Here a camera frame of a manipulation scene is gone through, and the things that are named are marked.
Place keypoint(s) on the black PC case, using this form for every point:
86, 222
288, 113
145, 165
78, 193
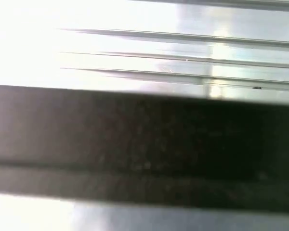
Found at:
144, 144

